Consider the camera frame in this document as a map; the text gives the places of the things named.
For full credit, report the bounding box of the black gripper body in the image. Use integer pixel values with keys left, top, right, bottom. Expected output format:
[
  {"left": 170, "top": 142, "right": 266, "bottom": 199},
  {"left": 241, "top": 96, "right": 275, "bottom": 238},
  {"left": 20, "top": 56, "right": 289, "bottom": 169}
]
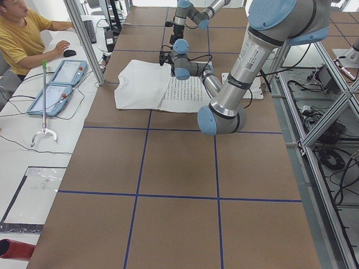
[
  {"left": 165, "top": 21, "right": 185, "bottom": 45},
  {"left": 159, "top": 50, "right": 172, "bottom": 66}
]

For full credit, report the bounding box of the white long-sleeve printed shirt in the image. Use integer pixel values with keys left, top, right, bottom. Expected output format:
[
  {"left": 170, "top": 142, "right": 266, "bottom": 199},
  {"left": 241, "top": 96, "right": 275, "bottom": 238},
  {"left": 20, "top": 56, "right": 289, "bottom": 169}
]
[{"left": 114, "top": 59, "right": 210, "bottom": 113}]

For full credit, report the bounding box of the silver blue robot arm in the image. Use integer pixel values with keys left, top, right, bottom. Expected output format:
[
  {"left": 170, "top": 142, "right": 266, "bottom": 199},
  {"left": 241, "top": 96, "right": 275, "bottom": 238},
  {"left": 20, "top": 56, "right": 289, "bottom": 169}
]
[
  {"left": 165, "top": 0, "right": 231, "bottom": 45},
  {"left": 160, "top": 0, "right": 331, "bottom": 135}
]

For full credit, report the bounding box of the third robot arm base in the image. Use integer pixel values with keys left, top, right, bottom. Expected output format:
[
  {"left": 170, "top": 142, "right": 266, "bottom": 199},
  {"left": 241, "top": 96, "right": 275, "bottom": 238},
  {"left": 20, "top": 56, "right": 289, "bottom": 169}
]
[{"left": 332, "top": 39, "right": 358, "bottom": 68}]

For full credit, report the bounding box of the black keyboard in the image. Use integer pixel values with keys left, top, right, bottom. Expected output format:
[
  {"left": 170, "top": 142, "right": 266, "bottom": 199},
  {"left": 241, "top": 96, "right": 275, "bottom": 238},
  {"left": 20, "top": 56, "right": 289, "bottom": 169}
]
[{"left": 82, "top": 20, "right": 97, "bottom": 44}]

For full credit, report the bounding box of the blue teach pendant far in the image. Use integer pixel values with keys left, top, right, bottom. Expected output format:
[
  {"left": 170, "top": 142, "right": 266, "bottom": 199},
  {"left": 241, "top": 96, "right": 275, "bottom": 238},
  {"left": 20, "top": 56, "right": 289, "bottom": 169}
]
[{"left": 49, "top": 59, "right": 88, "bottom": 86}]

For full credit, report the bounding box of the blue teach pendant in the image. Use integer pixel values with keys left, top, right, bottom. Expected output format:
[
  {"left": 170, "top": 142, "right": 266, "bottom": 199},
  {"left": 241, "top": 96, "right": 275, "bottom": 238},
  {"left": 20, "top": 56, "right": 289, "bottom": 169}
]
[
  {"left": 26, "top": 85, "right": 72, "bottom": 117},
  {"left": 49, "top": 59, "right": 88, "bottom": 86}
]

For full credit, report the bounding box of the black computer mouse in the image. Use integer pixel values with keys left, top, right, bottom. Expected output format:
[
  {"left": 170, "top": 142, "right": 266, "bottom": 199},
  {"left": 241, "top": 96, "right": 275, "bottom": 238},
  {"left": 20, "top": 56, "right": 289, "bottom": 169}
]
[{"left": 63, "top": 49, "right": 76, "bottom": 58}]

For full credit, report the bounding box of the blue teach pendant near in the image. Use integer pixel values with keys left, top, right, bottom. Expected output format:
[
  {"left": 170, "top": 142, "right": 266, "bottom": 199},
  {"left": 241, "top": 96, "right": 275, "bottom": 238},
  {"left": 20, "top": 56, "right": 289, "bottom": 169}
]
[{"left": 26, "top": 85, "right": 72, "bottom": 117}]

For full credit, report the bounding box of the person in yellow shirt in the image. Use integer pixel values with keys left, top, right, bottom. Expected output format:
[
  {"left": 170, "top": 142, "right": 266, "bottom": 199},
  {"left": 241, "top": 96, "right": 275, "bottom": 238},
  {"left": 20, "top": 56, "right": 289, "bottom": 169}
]
[{"left": 1, "top": 1, "right": 73, "bottom": 80}]

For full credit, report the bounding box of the clear plastic bag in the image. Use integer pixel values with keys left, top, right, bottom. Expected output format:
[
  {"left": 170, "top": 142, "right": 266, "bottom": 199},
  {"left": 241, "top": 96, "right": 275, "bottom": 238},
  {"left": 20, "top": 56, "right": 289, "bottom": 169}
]
[{"left": 1, "top": 166, "right": 66, "bottom": 234}]

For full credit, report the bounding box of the red cylinder object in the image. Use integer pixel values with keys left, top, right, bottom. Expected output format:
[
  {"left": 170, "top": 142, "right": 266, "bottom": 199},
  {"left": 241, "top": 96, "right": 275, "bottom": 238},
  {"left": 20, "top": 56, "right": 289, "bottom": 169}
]
[{"left": 1, "top": 239, "right": 36, "bottom": 261}]

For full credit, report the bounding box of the aluminium frame post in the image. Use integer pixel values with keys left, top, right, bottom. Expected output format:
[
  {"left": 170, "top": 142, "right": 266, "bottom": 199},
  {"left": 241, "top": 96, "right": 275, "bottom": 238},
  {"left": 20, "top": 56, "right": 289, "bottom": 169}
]
[{"left": 64, "top": 0, "right": 105, "bottom": 86}]

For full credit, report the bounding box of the green-handled reacher grabber tool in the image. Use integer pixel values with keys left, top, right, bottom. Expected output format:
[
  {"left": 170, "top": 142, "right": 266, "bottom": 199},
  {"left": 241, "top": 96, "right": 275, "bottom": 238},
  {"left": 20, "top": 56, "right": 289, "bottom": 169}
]
[{"left": 30, "top": 60, "right": 58, "bottom": 148}]

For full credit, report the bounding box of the aluminium frame structure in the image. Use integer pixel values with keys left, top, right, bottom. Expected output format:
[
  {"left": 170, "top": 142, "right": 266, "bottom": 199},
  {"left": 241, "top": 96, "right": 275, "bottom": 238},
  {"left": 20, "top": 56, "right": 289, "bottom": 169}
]
[{"left": 263, "top": 36, "right": 358, "bottom": 268}]

